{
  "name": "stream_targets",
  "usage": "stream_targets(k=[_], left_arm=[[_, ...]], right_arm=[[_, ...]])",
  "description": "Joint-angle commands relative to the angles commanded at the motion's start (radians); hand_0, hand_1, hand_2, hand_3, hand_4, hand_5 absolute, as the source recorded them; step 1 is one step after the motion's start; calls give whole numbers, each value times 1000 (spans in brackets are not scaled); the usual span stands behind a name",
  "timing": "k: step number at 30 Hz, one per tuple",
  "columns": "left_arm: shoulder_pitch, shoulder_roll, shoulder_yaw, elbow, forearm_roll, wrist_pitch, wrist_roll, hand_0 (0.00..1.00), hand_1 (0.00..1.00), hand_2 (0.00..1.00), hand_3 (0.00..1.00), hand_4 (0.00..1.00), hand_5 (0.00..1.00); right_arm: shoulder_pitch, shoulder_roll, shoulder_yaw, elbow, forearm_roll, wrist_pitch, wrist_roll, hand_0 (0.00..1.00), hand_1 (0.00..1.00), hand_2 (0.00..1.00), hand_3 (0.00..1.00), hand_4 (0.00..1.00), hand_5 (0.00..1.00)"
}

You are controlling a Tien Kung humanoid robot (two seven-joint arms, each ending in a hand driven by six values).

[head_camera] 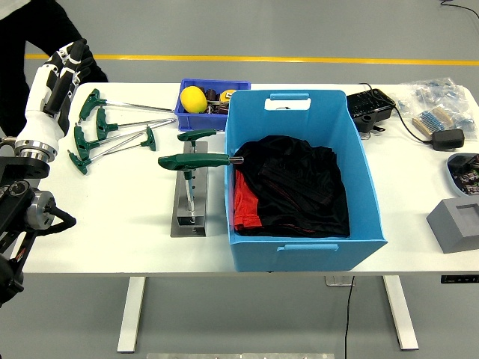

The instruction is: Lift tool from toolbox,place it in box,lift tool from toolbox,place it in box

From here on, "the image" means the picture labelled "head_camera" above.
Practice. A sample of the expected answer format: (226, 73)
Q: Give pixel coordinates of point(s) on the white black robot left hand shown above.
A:
(41, 93)

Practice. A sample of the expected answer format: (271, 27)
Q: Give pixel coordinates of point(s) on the grey metal tool stand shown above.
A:
(181, 220)

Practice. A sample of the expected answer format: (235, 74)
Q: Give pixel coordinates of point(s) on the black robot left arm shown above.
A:
(22, 209)

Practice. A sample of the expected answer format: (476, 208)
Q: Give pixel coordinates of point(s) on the light blue plastic box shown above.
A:
(299, 258)

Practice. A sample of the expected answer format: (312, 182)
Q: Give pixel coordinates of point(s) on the black charger box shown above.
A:
(368, 104)

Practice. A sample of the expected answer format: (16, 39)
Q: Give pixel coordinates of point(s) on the person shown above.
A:
(15, 56)

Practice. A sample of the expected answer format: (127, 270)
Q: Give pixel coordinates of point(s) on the yellow lemon ball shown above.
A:
(193, 99)

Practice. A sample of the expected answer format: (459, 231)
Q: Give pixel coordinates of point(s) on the dark blue plastic bin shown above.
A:
(198, 121)

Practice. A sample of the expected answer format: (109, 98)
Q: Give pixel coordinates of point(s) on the yellow tape measure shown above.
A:
(226, 95)

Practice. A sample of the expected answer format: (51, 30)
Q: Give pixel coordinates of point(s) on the yellow floor tape line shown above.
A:
(262, 59)

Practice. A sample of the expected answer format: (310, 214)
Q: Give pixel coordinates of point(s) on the red cloth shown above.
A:
(245, 209)

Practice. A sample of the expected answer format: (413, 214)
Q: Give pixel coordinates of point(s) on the white table leg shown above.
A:
(131, 314)
(402, 314)

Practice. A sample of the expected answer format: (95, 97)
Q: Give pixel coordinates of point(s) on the black cloth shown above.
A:
(295, 175)

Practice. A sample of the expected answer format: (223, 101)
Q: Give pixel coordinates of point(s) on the clear bag of resistors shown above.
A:
(430, 91)

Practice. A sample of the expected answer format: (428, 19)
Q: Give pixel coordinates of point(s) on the taped resistor strip bundle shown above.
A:
(434, 119)

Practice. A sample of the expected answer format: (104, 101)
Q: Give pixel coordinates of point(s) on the black power adapter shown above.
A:
(448, 139)

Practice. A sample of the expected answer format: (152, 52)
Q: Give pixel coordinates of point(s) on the grey tray of parts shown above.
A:
(451, 175)

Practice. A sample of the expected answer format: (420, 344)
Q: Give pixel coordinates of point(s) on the grey block holder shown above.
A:
(445, 228)

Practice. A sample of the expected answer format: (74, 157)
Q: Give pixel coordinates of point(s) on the black table control panel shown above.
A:
(458, 279)

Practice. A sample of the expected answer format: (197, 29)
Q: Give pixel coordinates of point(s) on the metal table bracket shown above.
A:
(337, 281)

